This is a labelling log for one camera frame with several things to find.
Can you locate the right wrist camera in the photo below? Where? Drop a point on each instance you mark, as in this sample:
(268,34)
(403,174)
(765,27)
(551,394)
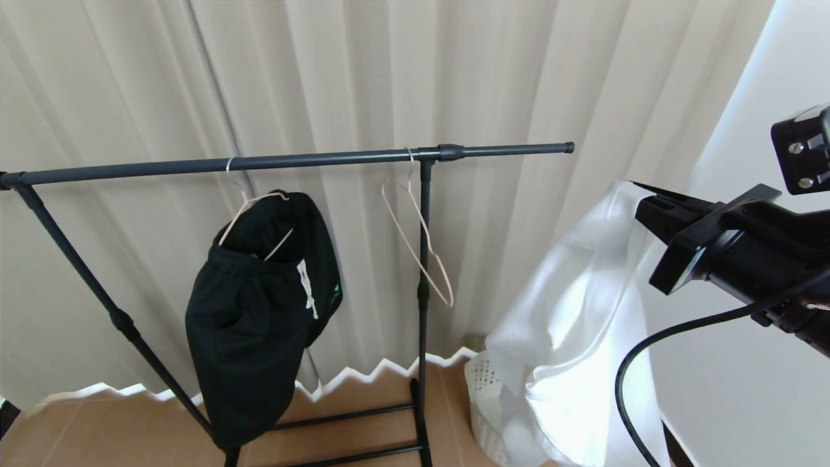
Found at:
(804,149)

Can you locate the white garment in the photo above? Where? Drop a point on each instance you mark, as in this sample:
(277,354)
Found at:
(583,363)

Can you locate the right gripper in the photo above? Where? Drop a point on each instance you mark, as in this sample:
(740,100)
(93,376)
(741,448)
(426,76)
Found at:
(746,253)

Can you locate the black shorts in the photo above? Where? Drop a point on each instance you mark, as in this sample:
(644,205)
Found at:
(253,337)

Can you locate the black clothes rack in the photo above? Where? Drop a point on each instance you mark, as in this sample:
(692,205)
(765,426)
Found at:
(130,172)

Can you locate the pink clothes hanger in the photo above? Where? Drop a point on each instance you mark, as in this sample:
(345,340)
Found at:
(232,222)
(411,170)

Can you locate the white laundry basket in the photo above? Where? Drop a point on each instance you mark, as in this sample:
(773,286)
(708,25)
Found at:
(483,402)

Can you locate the beige curtain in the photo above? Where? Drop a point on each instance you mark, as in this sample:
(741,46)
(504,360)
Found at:
(519,78)

